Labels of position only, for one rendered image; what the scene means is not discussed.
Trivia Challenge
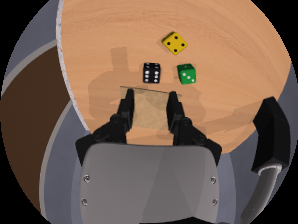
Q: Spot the yellow die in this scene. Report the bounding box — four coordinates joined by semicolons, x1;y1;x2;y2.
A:
161;31;188;55

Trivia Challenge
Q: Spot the green die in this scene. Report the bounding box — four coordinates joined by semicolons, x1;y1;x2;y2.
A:
177;64;196;85

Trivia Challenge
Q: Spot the tan mat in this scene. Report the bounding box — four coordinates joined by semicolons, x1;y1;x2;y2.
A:
120;86;169;130

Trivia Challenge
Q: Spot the black die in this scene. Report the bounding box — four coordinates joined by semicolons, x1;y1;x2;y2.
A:
143;63;161;84

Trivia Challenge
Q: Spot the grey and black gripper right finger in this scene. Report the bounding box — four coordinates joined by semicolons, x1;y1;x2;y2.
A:
166;91;222;167

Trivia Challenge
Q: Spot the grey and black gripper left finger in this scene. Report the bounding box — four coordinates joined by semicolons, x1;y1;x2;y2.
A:
75;89;135;167

